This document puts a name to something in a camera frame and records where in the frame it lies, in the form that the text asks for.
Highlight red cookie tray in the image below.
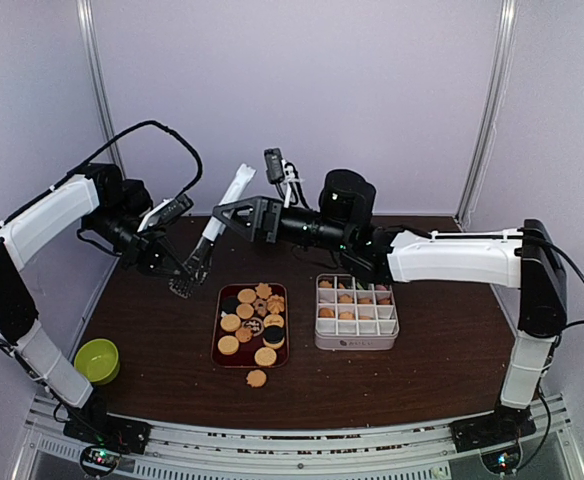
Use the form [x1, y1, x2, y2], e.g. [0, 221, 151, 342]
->
[211, 283, 290, 369]

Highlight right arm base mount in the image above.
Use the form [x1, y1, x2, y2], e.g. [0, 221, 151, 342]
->
[449, 406, 536, 453]

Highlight left aluminium frame post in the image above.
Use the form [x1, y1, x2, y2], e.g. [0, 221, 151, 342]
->
[75, 0, 138, 224]

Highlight aluminium front rail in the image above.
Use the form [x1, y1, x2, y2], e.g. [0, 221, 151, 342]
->
[8, 395, 584, 479]

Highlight right aluminium frame post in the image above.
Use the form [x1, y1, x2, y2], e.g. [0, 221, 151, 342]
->
[455, 0, 518, 229]

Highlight white divided cookie tin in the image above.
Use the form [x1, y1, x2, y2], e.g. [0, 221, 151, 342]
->
[315, 273, 400, 351]

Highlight black sandwich cookie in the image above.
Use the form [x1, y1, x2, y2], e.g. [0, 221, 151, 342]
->
[221, 297, 241, 314]
[262, 325, 286, 350]

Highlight metal food tongs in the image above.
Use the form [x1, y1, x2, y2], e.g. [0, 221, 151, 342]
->
[168, 164, 256, 298]

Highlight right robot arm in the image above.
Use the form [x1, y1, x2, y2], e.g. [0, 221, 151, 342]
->
[213, 169, 567, 442]

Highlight aluminium frame post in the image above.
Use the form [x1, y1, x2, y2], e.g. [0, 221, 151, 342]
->
[455, 0, 518, 229]
[75, 0, 138, 224]

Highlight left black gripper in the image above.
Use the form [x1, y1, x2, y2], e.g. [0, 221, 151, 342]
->
[86, 206, 191, 279]

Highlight scalloped cookie on table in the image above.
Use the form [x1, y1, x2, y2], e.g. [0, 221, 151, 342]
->
[246, 369, 268, 388]

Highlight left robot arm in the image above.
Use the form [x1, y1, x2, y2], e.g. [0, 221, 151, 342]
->
[0, 163, 193, 444]

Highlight flower shaped tan cookie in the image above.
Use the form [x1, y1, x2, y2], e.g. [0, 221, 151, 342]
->
[255, 283, 272, 299]

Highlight round tan biscuit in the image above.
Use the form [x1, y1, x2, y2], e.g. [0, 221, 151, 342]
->
[254, 347, 277, 367]

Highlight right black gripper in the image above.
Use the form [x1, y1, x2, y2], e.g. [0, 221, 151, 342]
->
[211, 196, 351, 254]

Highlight green plastic bowl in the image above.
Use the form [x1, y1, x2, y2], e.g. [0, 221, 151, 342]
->
[74, 338, 120, 386]

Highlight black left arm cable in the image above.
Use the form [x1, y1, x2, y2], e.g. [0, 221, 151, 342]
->
[66, 119, 205, 201]

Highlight black sandwich cookie upper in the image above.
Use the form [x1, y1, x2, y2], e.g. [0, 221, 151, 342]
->
[221, 297, 241, 314]

